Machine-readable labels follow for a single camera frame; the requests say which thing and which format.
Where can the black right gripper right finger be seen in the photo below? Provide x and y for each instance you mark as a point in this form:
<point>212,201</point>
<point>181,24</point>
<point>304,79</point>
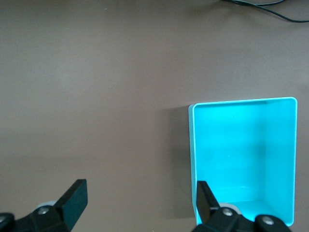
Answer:
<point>205,205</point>

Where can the turquoise plastic bin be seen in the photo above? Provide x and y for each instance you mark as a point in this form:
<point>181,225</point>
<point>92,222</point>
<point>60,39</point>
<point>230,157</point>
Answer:
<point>241,145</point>

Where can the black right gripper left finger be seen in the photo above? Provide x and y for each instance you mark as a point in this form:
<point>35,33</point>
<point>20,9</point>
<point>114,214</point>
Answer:
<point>72,205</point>

